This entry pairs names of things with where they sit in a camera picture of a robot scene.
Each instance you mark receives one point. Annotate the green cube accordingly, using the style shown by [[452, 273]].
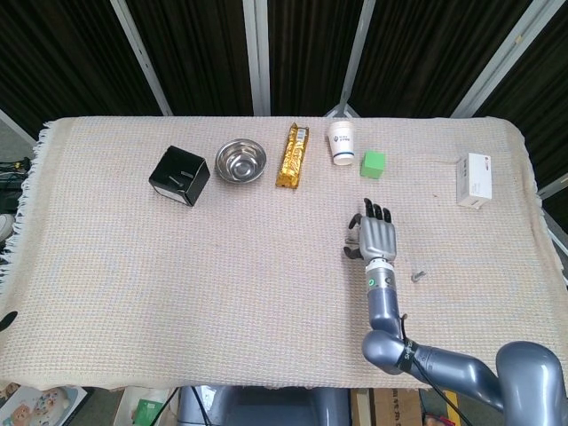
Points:
[[373, 165]]

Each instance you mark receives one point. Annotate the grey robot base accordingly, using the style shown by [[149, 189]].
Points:
[[266, 406]]

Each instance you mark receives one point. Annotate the white cardboard box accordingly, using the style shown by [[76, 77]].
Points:
[[477, 179]]

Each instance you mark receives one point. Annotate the brown cardboard carton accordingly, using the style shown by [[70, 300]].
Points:
[[390, 408]]

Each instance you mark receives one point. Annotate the left robot hand black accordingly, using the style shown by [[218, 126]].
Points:
[[8, 320]]

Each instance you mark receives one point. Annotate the white paper cup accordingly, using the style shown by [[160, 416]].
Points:
[[341, 144]]

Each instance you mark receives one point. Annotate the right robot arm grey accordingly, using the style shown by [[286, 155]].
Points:
[[386, 310]]

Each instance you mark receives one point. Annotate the green package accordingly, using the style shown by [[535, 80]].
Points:
[[147, 412]]

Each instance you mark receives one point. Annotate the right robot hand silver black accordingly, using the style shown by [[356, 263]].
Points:
[[379, 237]]

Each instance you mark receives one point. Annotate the gold foil snack package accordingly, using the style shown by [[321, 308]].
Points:
[[294, 155]]

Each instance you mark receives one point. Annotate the white aluminium frame post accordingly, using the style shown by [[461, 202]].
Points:
[[501, 57], [15, 126], [257, 57], [142, 57], [352, 57]]

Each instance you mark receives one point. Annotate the beige woven tablecloth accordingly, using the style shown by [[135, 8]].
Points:
[[222, 288]]

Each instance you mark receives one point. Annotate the stainless steel bowl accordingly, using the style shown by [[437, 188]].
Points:
[[241, 160]]

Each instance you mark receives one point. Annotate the colourful picture book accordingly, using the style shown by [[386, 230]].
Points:
[[37, 406]]

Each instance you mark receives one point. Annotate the black square box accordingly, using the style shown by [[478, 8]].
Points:
[[177, 175]]

